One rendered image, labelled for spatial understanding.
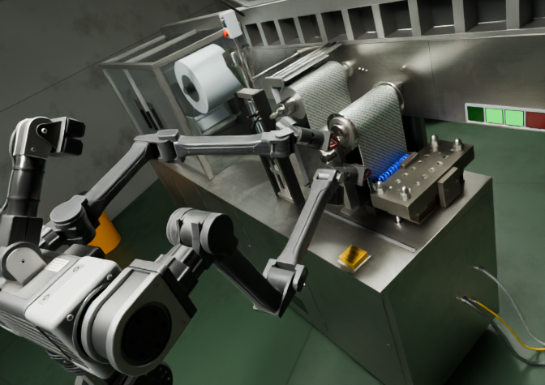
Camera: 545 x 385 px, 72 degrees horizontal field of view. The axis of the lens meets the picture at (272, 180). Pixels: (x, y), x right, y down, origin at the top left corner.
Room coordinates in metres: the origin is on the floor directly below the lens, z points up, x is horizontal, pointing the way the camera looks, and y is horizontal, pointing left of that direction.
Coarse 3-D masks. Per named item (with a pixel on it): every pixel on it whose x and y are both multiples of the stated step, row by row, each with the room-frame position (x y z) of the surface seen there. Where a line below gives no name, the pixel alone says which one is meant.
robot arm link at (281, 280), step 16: (192, 208) 0.63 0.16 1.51; (208, 224) 0.56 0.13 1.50; (224, 224) 0.58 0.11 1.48; (176, 240) 0.59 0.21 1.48; (208, 240) 0.55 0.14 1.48; (224, 240) 0.57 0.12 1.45; (224, 256) 0.58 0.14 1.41; (240, 256) 0.63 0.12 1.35; (224, 272) 0.62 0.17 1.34; (240, 272) 0.62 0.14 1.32; (256, 272) 0.66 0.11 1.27; (272, 272) 0.76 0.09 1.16; (288, 272) 0.75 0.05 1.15; (240, 288) 0.64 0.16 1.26; (256, 288) 0.64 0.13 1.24; (272, 288) 0.68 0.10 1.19; (288, 288) 0.71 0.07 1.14; (256, 304) 0.67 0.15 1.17; (272, 304) 0.66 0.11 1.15; (288, 304) 0.69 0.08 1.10
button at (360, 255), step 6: (354, 246) 0.98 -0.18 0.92; (348, 252) 0.97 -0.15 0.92; (354, 252) 0.96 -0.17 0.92; (360, 252) 0.95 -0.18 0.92; (366, 252) 0.94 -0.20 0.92; (342, 258) 0.96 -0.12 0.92; (348, 258) 0.95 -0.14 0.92; (354, 258) 0.93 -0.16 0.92; (360, 258) 0.93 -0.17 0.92; (366, 258) 0.93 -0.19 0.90; (348, 264) 0.93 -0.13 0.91; (354, 264) 0.91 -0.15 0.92
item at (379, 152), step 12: (396, 120) 1.24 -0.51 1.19; (384, 132) 1.21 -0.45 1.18; (396, 132) 1.23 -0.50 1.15; (360, 144) 1.15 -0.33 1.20; (372, 144) 1.17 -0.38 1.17; (384, 144) 1.20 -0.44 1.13; (396, 144) 1.23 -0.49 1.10; (372, 156) 1.17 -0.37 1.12; (384, 156) 1.19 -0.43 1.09; (396, 156) 1.22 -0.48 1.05; (372, 168) 1.16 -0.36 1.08; (384, 168) 1.19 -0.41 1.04; (372, 180) 1.16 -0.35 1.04
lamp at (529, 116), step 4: (528, 112) 0.93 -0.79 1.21; (528, 116) 0.93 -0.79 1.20; (532, 116) 0.92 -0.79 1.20; (536, 116) 0.91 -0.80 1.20; (540, 116) 0.90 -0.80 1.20; (544, 116) 0.89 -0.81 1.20; (528, 120) 0.93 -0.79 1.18; (532, 120) 0.92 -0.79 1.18; (536, 120) 0.91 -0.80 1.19; (540, 120) 0.90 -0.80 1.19; (544, 120) 0.89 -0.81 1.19; (528, 124) 0.93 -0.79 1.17; (532, 124) 0.92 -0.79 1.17; (536, 124) 0.91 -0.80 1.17; (540, 124) 0.90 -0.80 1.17; (544, 124) 0.89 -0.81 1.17; (544, 128) 0.89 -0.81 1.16
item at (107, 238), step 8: (104, 216) 3.30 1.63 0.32; (104, 224) 3.25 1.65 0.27; (112, 224) 3.36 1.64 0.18; (96, 232) 3.18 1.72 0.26; (104, 232) 3.21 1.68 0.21; (112, 232) 3.28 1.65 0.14; (96, 240) 3.17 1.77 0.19; (104, 240) 3.19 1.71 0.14; (112, 240) 3.23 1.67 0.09; (120, 240) 3.31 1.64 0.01; (104, 248) 3.17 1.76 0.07; (112, 248) 3.20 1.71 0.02
